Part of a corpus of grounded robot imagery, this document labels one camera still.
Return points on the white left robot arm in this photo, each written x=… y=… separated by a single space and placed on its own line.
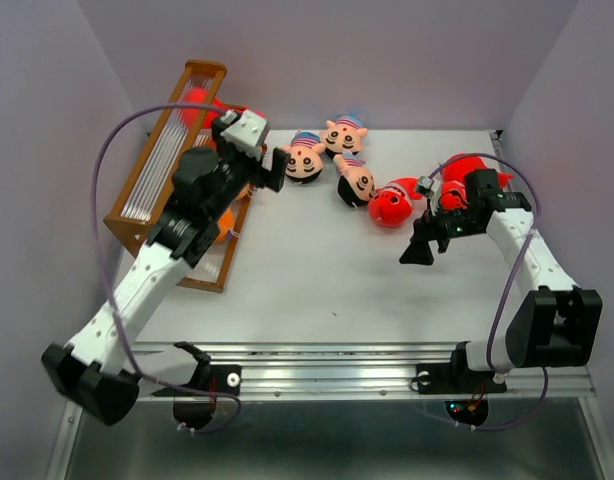
x=96 y=368

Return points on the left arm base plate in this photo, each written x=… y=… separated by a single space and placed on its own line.
x=222 y=378

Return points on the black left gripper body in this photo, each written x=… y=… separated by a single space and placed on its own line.
x=240 y=168

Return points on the cartoon boy doll lower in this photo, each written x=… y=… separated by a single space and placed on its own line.
x=356 y=184

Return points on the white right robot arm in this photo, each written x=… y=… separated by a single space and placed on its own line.
x=556 y=323

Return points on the wooden toy shelf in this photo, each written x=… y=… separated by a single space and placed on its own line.
x=148 y=186

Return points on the red shark plush back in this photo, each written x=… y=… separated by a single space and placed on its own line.
x=456 y=170

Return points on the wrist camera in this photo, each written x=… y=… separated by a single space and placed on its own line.
x=246 y=130
x=430 y=189

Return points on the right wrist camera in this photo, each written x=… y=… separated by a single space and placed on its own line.
x=430 y=189

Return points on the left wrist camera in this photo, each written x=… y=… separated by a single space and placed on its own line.
x=246 y=130

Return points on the cartoon boy doll upper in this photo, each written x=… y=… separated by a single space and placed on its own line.
x=344 y=134

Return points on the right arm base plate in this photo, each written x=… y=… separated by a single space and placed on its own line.
x=442 y=379

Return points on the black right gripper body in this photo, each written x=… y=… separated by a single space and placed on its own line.
x=446 y=225

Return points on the orange shark plush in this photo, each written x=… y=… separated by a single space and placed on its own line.
x=226 y=227
x=246 y=192
x=204 y=139

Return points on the aluminium frame rail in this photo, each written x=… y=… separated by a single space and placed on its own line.
x=376 y=371

